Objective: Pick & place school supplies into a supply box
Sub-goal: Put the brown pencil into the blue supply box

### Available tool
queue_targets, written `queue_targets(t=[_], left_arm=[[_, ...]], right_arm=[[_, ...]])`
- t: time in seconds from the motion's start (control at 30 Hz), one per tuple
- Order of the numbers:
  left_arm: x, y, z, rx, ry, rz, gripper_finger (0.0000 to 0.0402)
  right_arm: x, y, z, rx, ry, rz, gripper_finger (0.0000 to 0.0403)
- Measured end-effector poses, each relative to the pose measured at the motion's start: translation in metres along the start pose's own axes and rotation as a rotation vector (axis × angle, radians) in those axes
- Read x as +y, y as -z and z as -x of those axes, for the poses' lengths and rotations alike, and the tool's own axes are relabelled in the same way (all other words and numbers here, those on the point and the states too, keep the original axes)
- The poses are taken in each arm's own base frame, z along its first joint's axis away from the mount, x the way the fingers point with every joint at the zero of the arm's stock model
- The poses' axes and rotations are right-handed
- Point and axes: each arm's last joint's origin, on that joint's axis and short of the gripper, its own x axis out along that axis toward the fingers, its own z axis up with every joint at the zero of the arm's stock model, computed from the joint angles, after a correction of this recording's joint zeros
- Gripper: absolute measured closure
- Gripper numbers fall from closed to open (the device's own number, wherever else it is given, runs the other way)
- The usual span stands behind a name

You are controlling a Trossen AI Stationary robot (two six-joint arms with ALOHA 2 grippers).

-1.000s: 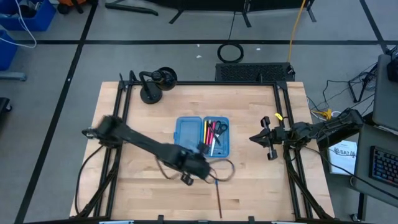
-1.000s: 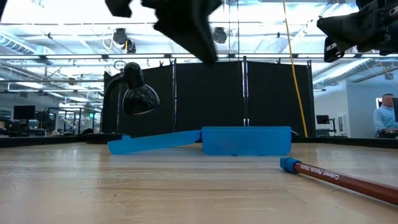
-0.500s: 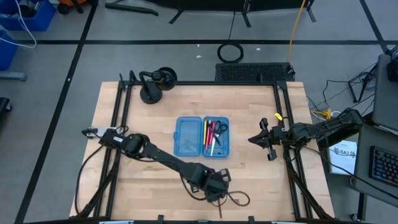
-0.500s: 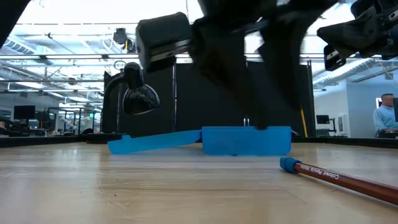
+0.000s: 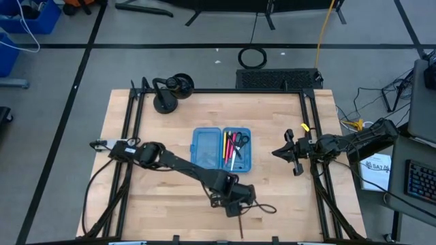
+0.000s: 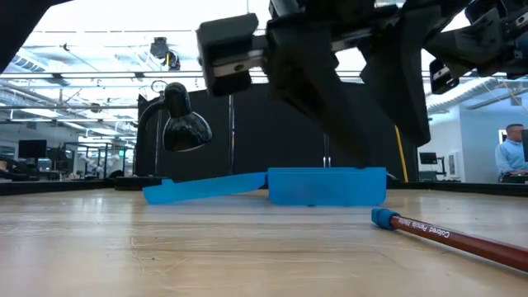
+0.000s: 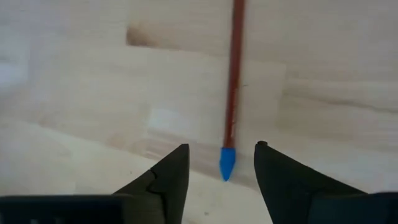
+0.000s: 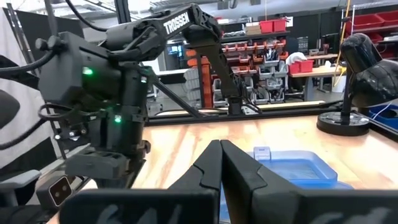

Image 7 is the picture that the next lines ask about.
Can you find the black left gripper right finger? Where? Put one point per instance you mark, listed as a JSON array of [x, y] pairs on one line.
[[286, 183]]

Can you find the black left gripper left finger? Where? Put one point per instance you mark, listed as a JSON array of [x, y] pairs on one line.
[[168, 180]]

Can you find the brown pencil with blue cap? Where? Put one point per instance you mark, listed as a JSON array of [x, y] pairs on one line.
[[234, 77]]

